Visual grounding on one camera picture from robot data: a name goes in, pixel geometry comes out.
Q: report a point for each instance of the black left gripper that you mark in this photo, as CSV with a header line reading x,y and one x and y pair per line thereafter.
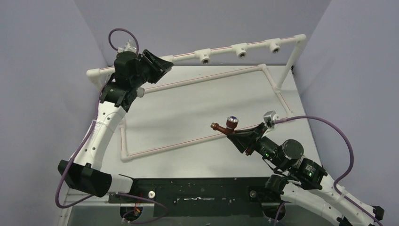
x,y
158,67

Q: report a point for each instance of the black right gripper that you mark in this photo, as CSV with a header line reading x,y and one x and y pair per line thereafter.
x,y
253,139

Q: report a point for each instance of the white pipe frame with tees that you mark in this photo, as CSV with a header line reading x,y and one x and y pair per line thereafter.
x,y
178,111

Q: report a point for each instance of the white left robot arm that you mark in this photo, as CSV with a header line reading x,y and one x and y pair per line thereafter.
x,y
83,170

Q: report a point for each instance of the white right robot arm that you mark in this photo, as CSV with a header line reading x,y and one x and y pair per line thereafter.
x,y
301,181

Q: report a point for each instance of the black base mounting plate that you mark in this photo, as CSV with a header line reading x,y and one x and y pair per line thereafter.
x,y
209,197

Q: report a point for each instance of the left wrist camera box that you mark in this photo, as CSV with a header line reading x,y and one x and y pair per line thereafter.
x,y
130,47

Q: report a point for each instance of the aluminium rail frame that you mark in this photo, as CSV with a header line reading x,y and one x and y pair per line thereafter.
x,y
120,210

